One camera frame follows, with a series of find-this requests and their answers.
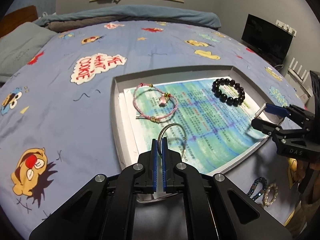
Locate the cartoon printed blue bedsheet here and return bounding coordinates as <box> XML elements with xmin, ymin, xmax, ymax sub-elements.
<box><xmin>0</xmin><ymin>20</ymin><xmax>320</xmax><ymax>240</ymax></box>

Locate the silver rhinestone bracelet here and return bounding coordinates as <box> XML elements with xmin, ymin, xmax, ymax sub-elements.
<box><xmin>254</xmin><ymin>103</ymin><xmax>267</xmax><ymax>117</ymax></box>

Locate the teal blanket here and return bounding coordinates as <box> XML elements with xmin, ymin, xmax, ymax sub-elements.
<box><xmin>37</xmin><ymin>5</ymin><xmax>222</xmax><ymax>29</ymax></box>

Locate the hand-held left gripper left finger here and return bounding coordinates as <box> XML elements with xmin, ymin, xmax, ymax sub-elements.
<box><xmin>29</xmin><ymin>139</ymin><xmax>160</xmax><ymax>240</ymax></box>

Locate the person's right hand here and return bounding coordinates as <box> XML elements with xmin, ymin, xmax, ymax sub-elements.
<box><xmin>297</xmin><ymin>158</ymin><xmax>310</xmax><ymax>182</ymax></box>

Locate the wooden headboard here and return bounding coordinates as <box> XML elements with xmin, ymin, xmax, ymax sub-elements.
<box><xmin>0</xmin><ymin>5</ymin><xmax>38</xmax><ymax>38</ymax></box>

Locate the grey pillow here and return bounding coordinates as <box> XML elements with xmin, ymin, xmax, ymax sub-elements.
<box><xmin>0</xmin><ymin>21</ymin><xmax>58</xmax><ymax>83</ymax></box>

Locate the silver bangle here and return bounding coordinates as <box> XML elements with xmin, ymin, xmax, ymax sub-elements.
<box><xmin>158</xmin><ymin>122</ymin><xmax>188</xmax><ymax>156</ymax></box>

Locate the grey folded blanket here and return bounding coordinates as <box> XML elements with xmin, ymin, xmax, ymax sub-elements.
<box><xmin>49</xmin><ymin>20</ymin><xmax>100</xmax><ymax>33</ymax></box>

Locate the pink cord bracelet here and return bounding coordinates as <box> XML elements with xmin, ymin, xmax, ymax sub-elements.
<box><xmin>132</xmin><ymin>83</ymin><xmax>178</xmax><ymax>123</ymax></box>

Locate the grey cardboard tray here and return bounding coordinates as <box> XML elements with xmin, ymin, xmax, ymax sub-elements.
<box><xmin>110</xmin><ymin>65</ymin><xmax>285</xmax><ymax>203</ymax></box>

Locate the large black bead bracelet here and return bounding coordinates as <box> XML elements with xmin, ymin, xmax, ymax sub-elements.
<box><xmin>212</xmin><ymin>78</ymin><xmax>246</xmax><ymax>106</ymax></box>

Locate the blue green printed paper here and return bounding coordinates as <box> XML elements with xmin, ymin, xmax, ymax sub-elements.
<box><xmin>124</xmin><ymin>76</ymin><xmax>269</xmax><ymax>176</ymax></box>

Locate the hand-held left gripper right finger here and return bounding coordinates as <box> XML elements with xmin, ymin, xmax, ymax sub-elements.
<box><xmin>161</xmin><ymin>138</ymin><xmax>293</xmax><ymax>240</ymax></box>

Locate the blue beaded bracelet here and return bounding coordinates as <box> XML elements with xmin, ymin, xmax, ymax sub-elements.
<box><xmin>246</xmin><ymin>177</ymin><xmax>268</xmax><ymax>202</ymax></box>

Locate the pearl bracelet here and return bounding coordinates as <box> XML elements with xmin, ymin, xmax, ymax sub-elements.
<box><xmin>261</xmin><ymin>183</ymin><xmax>279</xmax><ymax>207</ymax></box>

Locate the black monitor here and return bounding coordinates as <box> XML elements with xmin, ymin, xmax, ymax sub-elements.
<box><xmin>241</xmin><ymin>14</ymin><xmax>293</xmax><ymax>65</ymax></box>

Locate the white wall hook rail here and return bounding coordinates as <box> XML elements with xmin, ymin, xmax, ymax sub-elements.
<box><xmin>276</xmin><ymin>19</ymin><xmax>298</xmax><ymax>36</ymax></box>

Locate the white router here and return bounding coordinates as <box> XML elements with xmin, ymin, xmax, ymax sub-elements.
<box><xmin>285</xmin><ymin>57</ymin><xmax>313</xmax><ymax>98</ymax></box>

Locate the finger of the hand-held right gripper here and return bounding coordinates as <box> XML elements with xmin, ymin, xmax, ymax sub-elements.
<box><xmin>264</xmin><ymin>103</ymin><xmax>316</xmax><ymax>128</ymax></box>
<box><xmin>251</xmin><ymin>119</ymin><xmax>310</xmax><ymax>140</ymax></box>

